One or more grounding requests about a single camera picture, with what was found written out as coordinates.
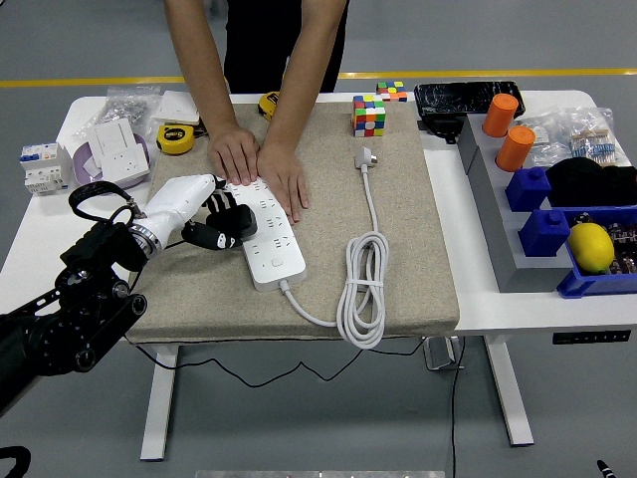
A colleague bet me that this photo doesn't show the person's right hand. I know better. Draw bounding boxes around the person's right hand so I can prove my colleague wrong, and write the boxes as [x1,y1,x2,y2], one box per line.
[207,122,261,188]

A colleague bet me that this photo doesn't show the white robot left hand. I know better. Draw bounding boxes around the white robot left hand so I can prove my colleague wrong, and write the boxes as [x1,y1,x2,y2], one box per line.
[142,172,248,252]

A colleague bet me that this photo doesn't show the person's left hand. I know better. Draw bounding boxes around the person's left hand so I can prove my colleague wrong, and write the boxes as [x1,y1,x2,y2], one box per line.
[256,141,310,224]

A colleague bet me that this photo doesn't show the black power adapter plug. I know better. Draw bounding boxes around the black power adapter plug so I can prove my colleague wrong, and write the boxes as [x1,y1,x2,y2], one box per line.
[206,202,259,246]

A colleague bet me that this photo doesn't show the white power strip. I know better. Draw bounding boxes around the white power strip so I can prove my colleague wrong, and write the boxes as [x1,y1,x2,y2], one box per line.
[226,176,307,293]

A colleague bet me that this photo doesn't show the thin black adapter cord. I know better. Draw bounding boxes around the thin black adapter cord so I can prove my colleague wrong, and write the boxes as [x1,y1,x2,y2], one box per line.
[123,239,434,388]

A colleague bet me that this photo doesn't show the yellow tape measure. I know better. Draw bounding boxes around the yellow tape measure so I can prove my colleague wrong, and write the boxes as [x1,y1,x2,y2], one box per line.
[257,91,281,122]
[155,121,209,156]

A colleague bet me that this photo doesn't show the large colourful puzzle cube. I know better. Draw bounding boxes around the large colourful puzzle cube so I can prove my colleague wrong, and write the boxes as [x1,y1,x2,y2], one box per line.
[351,94,387,138]

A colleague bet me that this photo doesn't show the purple bowl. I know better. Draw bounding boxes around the purple bowl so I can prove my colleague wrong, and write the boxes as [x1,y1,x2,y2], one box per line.
[72,131,151,190]

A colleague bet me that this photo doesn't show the person's torso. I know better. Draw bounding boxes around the person's torso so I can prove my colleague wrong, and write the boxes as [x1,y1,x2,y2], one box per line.
[223,0,349,96]

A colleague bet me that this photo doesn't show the clear bag of screws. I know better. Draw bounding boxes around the clear bag of screws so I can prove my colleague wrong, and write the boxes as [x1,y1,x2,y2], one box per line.
[74,85,163,140]

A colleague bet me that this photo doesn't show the grey-brown fabric mat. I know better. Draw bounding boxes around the grey-brown fabric mat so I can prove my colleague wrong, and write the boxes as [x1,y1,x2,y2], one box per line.
[119,102,462,345]

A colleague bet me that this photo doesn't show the white table leg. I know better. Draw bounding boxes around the white table leg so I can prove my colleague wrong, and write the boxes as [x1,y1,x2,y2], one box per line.
[139,343,180,462]
[485,336,534,446]

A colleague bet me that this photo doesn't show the small colourful puzzle cube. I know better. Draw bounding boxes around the small colourful puzzle cube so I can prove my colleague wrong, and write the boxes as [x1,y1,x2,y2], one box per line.
[375,80,408,104]

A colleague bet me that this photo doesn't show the black table control panel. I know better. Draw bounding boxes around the black table control panel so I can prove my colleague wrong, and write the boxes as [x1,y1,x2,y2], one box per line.
[550,329,632,346]

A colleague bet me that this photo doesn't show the white circuit breaker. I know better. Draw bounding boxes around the white circuit breaker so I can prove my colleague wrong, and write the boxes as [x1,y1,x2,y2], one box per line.
[18,141,74,198]

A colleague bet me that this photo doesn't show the blue plastic bin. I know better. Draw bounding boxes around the blue plastic bin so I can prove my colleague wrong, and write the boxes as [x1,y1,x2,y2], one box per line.
[555,204,637,300]

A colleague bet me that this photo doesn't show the black wrapped plastic tray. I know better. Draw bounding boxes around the black wrapped plastic tray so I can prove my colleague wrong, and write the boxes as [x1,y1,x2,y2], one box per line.
[413,80,528,123]

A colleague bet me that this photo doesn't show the grey box under table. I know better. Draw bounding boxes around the grey box under table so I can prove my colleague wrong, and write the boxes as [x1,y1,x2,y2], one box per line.
[422,336,465,371]

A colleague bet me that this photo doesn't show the grey stepped block stand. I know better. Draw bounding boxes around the grey stepped block stand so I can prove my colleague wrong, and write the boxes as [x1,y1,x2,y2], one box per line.
[456,113,573,294]

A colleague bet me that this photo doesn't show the yellow lemon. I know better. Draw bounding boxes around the yellow lemon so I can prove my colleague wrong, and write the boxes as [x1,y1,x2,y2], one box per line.
[566,222,616,274]

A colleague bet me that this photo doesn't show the orange cylinder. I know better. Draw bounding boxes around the orange cylinder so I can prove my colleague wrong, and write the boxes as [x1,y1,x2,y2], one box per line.
[495,124,536,173]
[481,93,520,138]

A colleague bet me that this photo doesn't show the dark circuit boards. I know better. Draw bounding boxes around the dark circuit boards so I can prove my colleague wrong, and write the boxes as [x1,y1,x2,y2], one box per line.
[571,211,637,276]

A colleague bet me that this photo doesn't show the blue stepped block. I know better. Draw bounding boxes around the blue stepped block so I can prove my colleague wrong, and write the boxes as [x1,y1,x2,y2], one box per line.
[518,208,572,259]
[505,166,552,213]

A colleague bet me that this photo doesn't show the clear bag of small parts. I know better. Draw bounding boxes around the clear bag of small parts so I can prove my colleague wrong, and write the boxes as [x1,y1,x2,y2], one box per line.
[520,112,573,168]

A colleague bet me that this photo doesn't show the black cloth bundle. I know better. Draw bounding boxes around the black cloth bundle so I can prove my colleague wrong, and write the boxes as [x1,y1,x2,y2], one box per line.
[544,157,637,209]

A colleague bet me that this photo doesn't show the clear bag of resistors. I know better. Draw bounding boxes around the clear bag of resistors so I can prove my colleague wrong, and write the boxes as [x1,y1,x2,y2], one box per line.
[559,105,620,168]

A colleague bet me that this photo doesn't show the white wall socket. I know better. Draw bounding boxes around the white wall socket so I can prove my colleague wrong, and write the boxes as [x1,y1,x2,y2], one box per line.
[94,143,151,184]

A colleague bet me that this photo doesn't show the white wall switch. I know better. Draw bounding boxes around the white wall switch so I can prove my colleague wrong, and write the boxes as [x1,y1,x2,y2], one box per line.
[150,91,200,125]

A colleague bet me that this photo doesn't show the white power strip cable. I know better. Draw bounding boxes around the white power strip cable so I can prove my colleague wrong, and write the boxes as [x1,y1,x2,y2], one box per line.
[279,145,391,350]

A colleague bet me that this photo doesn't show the white switch panel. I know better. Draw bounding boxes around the white switch panel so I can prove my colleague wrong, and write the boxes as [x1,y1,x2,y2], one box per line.
[93,117,138,156]

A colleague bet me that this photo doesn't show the black hanging power cable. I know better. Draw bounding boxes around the black hanging power cable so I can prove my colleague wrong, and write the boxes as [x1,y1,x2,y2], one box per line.
[449,337,467,478]

